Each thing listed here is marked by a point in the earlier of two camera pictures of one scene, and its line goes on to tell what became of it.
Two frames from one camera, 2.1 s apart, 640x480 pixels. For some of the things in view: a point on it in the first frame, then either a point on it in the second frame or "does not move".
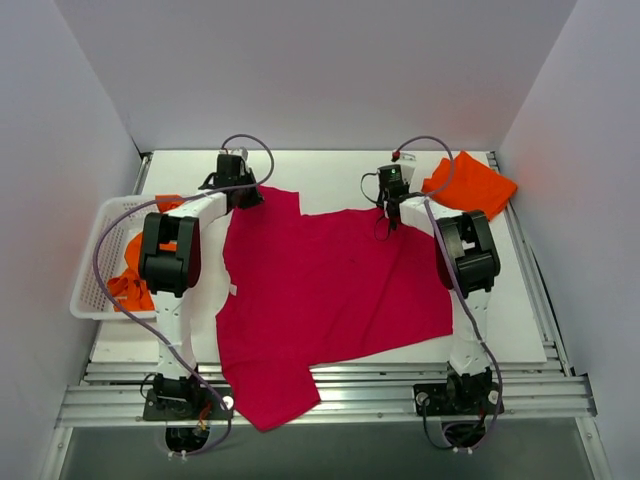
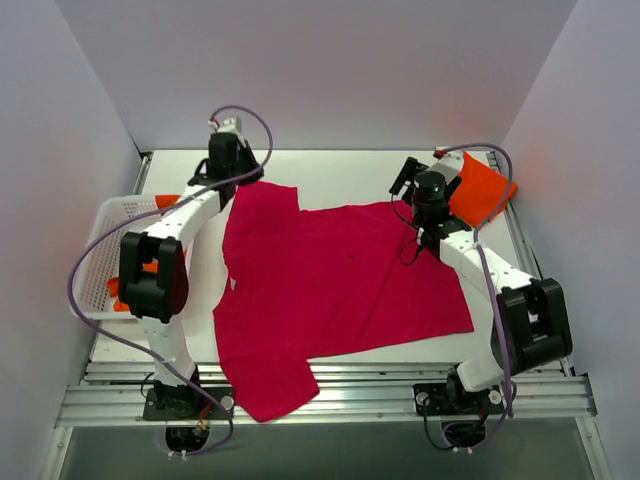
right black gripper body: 392,206 → 406,174
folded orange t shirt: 476,185 does not move
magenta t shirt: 316,288 does not move
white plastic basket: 86,299 does not move
